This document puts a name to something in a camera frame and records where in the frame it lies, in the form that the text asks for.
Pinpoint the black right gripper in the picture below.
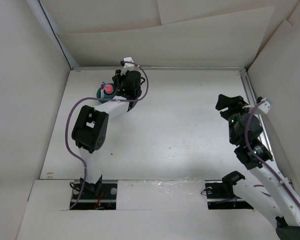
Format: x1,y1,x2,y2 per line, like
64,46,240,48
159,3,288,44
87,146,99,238
215,93,257,145

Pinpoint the pink capped clear tube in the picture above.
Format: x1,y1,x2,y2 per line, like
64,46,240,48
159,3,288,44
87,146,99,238
103,84,115,95

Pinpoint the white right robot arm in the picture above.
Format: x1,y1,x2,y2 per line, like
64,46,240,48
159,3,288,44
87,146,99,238
215,94,300,240

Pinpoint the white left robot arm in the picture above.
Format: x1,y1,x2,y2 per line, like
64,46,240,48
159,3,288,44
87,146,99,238
64,68,149,199

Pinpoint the teal round desk organizer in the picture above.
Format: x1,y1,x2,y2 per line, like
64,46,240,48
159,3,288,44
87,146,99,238
96,85,117,104

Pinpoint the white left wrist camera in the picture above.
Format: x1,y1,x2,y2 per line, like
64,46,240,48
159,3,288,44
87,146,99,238
120,57,140,76

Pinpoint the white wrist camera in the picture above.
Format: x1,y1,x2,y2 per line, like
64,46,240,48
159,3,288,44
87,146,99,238
255,96,271,115
120,57,140,76

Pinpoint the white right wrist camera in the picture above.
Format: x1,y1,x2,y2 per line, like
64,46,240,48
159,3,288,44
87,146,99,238
255,96,271,115

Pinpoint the aluminium rail right side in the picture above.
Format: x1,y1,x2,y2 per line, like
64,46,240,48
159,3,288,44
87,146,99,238
238,70,295,191

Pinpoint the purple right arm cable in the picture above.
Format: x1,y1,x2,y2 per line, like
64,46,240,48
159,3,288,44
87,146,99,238
243,99,300,221

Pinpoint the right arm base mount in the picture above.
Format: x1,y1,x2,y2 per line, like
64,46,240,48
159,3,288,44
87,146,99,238
201,180,254,210

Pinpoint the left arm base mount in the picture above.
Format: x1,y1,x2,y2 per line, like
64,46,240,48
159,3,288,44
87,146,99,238
69,180,118,211

